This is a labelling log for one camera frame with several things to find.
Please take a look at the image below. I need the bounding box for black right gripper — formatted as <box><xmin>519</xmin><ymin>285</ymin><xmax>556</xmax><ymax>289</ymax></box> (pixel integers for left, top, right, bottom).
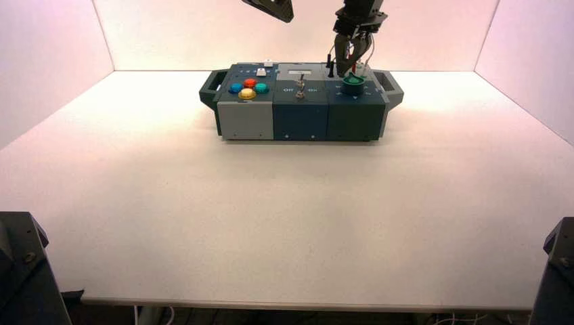
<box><xmin>333</xmin><ymin>0</ymin><xmax>389</xmax><ymax>78</ymax></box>

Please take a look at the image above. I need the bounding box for green pointer knob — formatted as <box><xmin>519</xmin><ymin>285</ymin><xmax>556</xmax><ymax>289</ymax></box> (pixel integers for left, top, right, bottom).
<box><xmin>340</xmin><ymin>74</ymin><xmax>366</xmax><ymax>96</ymax></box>

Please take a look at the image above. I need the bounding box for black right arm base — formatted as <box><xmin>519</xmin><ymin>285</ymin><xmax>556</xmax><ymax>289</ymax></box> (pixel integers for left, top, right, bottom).
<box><xmin>530</xmin><ymin>216</ymin><xmax>574</xmax><ymax>325</ymax></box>

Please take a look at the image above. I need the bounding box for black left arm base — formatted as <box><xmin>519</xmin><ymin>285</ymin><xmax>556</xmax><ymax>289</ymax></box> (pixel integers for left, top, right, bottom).
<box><xmin>0</xmin><ymin>211</ymin><xmax>73</xmax><ymax>325</ymax></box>

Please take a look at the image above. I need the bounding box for dark blue-grey control box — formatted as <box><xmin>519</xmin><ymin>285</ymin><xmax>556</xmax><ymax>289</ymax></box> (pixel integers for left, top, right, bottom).
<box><xmin>198</xmin><ymin>62</ymin><xmax>405</xmax><ymax>143</ymax></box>

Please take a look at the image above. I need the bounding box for white jumper cable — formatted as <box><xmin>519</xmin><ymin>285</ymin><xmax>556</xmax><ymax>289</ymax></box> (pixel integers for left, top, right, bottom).
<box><xmin>358</xmin><ymin>35</ymin><xmax>376</xmax><ymax>77</ymax></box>

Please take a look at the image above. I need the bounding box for white cable under table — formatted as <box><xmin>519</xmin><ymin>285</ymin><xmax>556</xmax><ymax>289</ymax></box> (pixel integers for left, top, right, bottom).
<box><xmin>133</xmin><ymin>305</ymin><xmax>177</xmax><ymax>325</ymax></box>
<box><xmin>430</xmin><ymin>311</ymin><xmax>535</xmax><ymax>325</ymax></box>

